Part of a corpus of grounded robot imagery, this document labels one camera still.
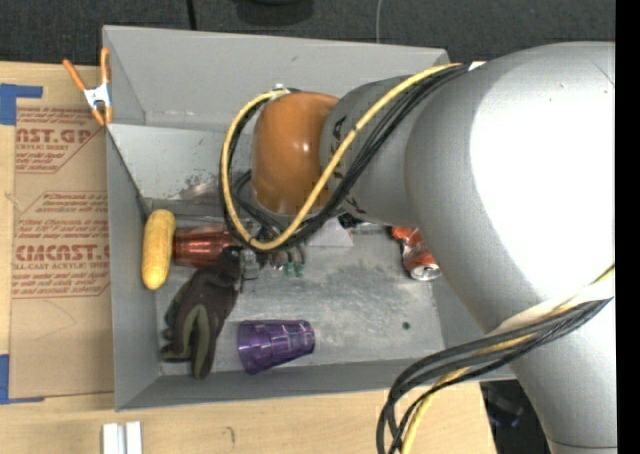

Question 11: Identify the dark brown glove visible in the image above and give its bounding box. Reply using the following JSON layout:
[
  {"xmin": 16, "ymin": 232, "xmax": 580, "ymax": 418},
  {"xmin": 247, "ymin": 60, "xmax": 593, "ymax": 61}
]
[{"xmin": 159, "ymin": 247, "xmax": 247, "ymax": 381}]

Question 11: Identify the grey metal bin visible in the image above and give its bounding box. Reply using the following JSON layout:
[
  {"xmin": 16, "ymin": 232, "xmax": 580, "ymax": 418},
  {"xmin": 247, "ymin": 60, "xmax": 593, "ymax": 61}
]
[{"xmin": 101, "ymin": 25, "xmax": 517, "ymax": 413}]

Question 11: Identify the brown cardboard board red print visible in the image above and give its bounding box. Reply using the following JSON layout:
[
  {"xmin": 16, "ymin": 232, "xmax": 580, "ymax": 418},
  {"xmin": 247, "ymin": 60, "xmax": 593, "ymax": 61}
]
[{"xmin": 0, "ymin": 60, "xmax": 116, "ymax": 406}]

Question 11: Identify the yellow toy banana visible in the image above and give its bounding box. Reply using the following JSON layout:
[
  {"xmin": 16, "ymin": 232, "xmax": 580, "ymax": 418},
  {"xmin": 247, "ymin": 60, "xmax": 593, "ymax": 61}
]
[{"xmin": 141, "ymin": 208, "xmax": 178, "ymax": 292}]

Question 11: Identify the clear purple cup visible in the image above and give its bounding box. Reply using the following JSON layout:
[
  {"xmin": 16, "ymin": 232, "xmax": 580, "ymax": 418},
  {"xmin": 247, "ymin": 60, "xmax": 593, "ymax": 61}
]
[{"xmin": 236, "ymin": 319, "xmax": 317, "ymax": 376}]

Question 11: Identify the crushed orange drink can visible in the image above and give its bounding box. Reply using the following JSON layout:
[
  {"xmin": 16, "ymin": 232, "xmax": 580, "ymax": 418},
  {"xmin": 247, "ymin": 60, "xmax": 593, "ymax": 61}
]
[{"xmin": 390, "ymin": 225, "xmax": 443, "ymax": 283}]

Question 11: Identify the clear copper-red cup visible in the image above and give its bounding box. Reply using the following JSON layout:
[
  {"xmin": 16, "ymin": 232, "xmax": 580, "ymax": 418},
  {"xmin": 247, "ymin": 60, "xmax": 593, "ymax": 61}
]
[{"xmin": 171, "ymin": 225, "xmax": 235, "ymax": 269}]

